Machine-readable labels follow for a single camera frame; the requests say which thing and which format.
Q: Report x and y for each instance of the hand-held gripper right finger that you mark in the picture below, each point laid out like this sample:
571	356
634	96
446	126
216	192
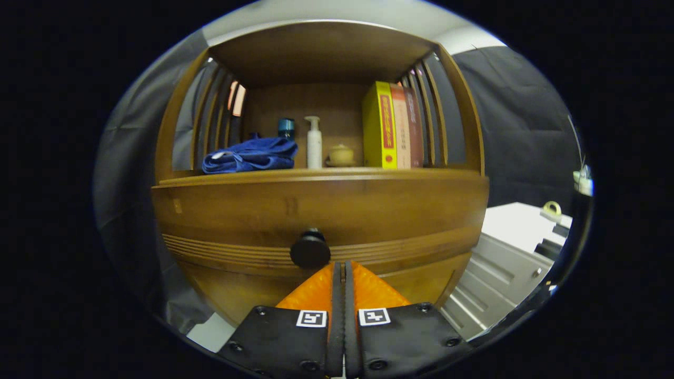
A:
351	337

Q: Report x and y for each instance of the small green tape dispenser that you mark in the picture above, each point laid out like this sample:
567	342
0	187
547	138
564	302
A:
552	209

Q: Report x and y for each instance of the wooden drawer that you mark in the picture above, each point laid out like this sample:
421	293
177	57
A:
237	210

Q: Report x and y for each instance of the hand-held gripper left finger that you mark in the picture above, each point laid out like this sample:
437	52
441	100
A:
337	316

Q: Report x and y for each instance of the blue folded towel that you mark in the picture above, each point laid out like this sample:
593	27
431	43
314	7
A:
253	155

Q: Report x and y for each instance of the white green bowl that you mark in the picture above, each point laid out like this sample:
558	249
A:
583	184

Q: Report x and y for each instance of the yellow book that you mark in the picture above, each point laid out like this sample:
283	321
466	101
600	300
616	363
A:
378	126

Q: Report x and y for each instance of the beige lidded teacup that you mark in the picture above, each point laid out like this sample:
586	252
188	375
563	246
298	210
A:
341	156

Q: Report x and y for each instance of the wooden cabinet door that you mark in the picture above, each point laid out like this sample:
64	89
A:
426	281
237	289

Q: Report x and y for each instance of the black drawer knob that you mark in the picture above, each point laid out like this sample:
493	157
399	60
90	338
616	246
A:
310	251

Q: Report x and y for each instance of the white pump bottle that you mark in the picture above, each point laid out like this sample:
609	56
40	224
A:
314	147

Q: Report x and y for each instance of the cream orange book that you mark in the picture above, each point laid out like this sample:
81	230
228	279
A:
402	131

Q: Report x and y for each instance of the teal bottle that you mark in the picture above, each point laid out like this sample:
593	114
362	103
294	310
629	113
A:
286	127

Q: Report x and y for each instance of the wooden cabinet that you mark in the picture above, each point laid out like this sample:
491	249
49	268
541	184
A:
316	52

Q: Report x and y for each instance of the white side cabinet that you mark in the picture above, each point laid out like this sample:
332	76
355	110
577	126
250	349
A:
511	226

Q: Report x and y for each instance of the wooden countertop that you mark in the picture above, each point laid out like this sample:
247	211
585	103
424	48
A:
342	173

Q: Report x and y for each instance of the brown book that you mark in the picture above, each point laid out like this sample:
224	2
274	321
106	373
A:
416	131

